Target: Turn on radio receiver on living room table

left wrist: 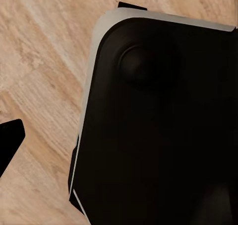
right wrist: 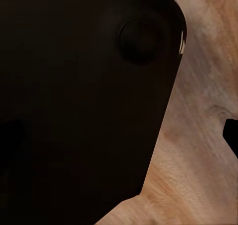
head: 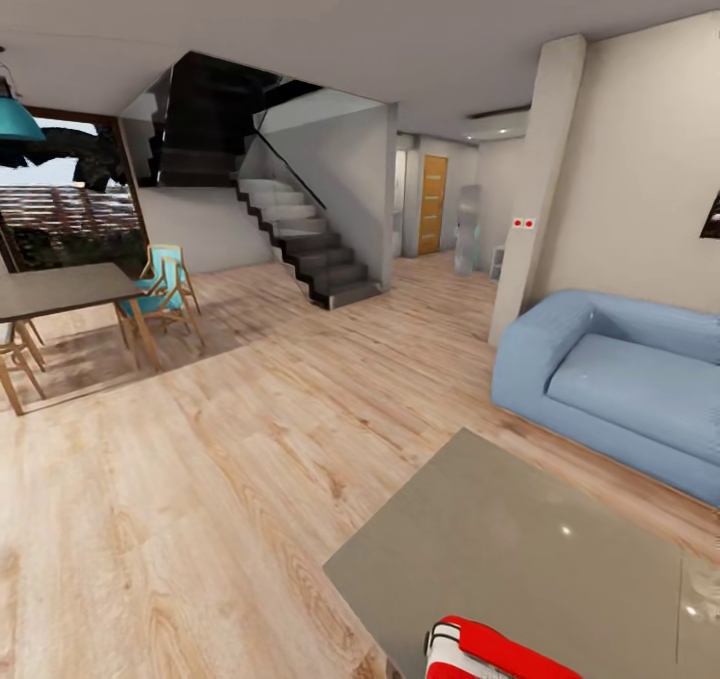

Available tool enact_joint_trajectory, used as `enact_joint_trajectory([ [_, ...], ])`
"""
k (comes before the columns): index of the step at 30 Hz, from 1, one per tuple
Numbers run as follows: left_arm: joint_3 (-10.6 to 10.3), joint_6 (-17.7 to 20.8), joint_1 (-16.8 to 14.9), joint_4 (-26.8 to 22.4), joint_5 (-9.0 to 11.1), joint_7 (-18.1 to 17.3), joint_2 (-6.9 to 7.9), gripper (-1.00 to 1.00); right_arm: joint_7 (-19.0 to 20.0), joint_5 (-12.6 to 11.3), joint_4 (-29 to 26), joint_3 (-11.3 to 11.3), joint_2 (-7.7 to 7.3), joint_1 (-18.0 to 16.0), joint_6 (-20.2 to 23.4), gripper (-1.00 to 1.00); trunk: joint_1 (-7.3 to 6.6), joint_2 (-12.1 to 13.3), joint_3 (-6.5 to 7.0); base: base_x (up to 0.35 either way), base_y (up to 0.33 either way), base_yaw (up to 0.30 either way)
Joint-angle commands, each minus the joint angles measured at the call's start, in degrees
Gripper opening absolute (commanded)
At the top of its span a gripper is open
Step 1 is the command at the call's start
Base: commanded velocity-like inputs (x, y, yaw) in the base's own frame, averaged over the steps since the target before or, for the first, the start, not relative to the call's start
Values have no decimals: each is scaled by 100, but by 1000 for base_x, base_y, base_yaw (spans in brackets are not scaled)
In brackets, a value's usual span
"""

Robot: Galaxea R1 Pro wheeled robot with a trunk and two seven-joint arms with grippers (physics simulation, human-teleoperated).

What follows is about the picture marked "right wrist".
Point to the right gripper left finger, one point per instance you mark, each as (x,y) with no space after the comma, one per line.
(12,134)

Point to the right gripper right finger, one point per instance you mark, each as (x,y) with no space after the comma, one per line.
(230,134)

